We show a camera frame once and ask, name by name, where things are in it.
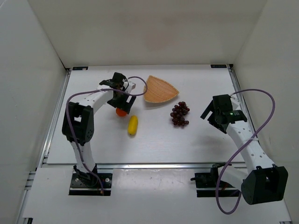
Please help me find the right black corner bracket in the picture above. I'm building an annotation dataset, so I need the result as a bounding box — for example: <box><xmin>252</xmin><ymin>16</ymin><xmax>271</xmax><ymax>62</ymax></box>
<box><xmin>210</xmin><ymin>64</ymin><xmax>227</xmax><ymax>69</ymax></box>

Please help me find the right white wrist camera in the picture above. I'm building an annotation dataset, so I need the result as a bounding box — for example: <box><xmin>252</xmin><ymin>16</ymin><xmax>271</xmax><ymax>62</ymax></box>
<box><xmin>230</xmin><ymin>93</ymin><xmax>241</xmax><ymax>110</ymax></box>

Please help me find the orange fake tangerine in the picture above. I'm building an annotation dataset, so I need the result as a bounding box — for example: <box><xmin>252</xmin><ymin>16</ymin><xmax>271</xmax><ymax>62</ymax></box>
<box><xmin>115</xmin><ymin>108</ymin><xmax>127</xmax><ymax>117</ymax></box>

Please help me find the purple fake grape bunch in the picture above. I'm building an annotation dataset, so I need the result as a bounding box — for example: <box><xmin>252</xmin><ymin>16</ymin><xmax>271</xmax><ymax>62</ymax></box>
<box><xmin>170</xmin><ymin>101</ymin><xmax>190</xmax><ymax>127</ymax></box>

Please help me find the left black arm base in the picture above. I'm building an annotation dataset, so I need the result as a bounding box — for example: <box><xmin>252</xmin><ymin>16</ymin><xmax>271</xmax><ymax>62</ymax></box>
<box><xmin>69</xmin><ymin>172</ymin><xmax>113</xmax><ymax>196</ymax></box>

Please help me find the aluminium frame rail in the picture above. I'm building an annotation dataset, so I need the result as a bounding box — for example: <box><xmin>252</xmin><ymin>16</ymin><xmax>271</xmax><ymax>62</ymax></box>
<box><xmin>15</xmin><ymin>68</ymin><xmax>72</xmax><ymax>224</ymax></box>
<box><xmin>219</xmin><ymin>65</ymin><xmax>280</xmax><ymax>215</ymax></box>
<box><xmin>42</xmin><ymin>162</ymin><xmax>246</xmax><ymax>169</ymax></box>

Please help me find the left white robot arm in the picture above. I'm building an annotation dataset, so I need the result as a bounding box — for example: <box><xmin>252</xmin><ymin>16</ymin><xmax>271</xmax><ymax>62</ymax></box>
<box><xmin>62</xmin><ymin>72</ymin><xmax>136</xmax><ymax>189</ymax></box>

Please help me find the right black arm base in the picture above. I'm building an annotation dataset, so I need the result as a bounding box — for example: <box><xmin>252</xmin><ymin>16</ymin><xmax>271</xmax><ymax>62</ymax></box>
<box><xmin>190</xmin><ymin>163</ymin><xmax>240</xmax><ymax>198</ymax></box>

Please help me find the right aluminium frame rail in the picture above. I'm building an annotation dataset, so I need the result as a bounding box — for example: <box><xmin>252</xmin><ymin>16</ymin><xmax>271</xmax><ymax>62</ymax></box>
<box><xmin>219</xmin><ymin>65</ymin><xmax>280</xmax><ymax>215</ymax></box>

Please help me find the left black corner bracket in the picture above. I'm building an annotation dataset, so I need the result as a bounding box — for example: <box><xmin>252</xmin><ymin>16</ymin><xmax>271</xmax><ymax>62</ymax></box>
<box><xmin>72</xmin><ymin>66</ymin><xmax>88</xmax><ymax>70</ymax></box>

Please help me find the yellow fake mango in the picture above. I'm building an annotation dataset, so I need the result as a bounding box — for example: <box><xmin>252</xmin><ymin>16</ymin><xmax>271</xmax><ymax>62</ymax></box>
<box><xmin>128</xmin><ymin>115</ymin><xmax>138</xmax><ymax>135</ymax></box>

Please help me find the front aluminium frame rail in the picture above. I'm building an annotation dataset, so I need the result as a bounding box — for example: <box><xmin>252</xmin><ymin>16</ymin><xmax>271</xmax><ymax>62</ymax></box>
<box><xmin>42</xmin><ymin>162</ymin><xmax>246</xmax><ymax>169</ymax></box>

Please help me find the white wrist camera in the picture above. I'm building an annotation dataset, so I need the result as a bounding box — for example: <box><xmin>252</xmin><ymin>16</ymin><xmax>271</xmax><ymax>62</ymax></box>
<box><xmin>230</xmin><ymin>93</ymin><xmax>241</xmax><ymax>110</ymax></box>
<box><xmin>126</xmin><ymin>81</ymin><xmax>136</xmax><ymax>92</ymax></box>

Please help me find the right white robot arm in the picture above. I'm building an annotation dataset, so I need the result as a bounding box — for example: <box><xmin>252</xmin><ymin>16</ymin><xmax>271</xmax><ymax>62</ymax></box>
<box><xmin>201</xmin><ymin>94</ymin><xmax>288</xmax><ymax>205</ymax></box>

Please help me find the left aluminium frame rail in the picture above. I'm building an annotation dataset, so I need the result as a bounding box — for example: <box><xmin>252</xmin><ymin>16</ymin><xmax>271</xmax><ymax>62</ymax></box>
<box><xmin>15</xmin><ymin>68</ymin><xmax>72</xmax><ymax>224</ymax></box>

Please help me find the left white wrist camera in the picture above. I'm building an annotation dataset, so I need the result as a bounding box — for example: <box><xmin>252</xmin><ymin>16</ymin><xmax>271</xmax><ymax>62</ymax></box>
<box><xmin>126</xmin><ymin>81</ymin><xmax>136</xmax><ymax>92</ymax></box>

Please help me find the woven wicker fruit bowl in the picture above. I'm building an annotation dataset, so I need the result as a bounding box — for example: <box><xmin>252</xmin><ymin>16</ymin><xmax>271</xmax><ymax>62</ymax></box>
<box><xmin>143</xmin><ymin>75</ymin><xmax>179</xmax><ymax>103</ymax></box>

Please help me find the black corner bracket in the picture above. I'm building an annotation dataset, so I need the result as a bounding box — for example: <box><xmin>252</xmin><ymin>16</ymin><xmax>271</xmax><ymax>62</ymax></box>
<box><xmin>72</xmin><ymin>66</ymin><xmax>88</xmax><ymax>70</ymax></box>
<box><xmin>210</xmin><ymin>64</ymin><xmax>227</xmax><ymax>69</ymax></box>

